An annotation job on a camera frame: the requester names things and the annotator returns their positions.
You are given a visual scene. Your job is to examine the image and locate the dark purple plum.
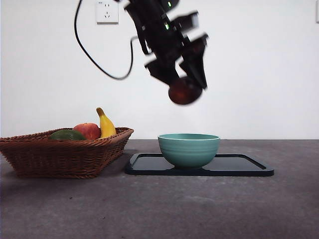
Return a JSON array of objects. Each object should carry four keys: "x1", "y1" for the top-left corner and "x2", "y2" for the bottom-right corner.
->
[{"x1": 168, "y1": 78, "x2": 203, "y2": 105}]

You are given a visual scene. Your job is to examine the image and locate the teal ribbed bowl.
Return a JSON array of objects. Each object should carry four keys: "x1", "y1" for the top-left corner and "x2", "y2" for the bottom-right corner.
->
[{"x1": 158, "y1": 133, "x2": 221, "y2": 170}]

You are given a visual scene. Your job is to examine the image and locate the yellow banana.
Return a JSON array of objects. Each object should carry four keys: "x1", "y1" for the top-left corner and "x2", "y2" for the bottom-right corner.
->
[{"x1": 96, "y1": 107, "x2": 117, "y2": 139}]

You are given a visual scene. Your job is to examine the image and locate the red apple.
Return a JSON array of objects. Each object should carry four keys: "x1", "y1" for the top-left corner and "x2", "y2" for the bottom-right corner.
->
[{"x1": 73, "y1": 122, "x2": 101, "y2": 140}]

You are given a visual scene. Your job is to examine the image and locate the black rectangular tray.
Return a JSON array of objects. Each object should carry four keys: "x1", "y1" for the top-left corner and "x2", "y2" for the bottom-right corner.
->
[{"x1": 124, "y1": 153, "x2": 275, "y2": 177}]

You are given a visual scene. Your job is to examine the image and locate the green avocado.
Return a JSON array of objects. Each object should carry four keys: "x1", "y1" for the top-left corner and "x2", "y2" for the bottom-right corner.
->
[{"x1": 47, "y1": 129, "x2": 87, "y2": 141}]

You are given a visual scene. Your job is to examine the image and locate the brown wicker basket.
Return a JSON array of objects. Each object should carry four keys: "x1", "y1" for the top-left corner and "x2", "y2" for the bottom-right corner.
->
[{"x1": 0, "y1": 127, "x2": 135, "y2": 179}]

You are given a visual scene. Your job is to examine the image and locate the black flat strap cable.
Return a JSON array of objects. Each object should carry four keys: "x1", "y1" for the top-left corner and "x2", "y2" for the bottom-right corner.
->
[{"x1": 138, "y1": 24, "x2": 153, "y2": 55}]

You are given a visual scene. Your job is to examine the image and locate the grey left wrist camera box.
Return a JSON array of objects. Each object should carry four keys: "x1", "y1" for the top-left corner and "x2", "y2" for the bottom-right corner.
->
[{"x1": 171, "y1": 11, "x2": 200, "y2": 32}]

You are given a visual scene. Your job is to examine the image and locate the white wall socket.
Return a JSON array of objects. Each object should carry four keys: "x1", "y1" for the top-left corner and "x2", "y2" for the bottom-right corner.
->
[{"x1": 96, "y1": 0, "x2": 119, "y2": 25}]

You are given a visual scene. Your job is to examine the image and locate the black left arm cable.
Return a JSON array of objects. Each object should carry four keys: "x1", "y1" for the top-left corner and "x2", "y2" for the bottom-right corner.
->
[{"x1": 74, "y1": 0, "x2": 137, "y2": 80}]

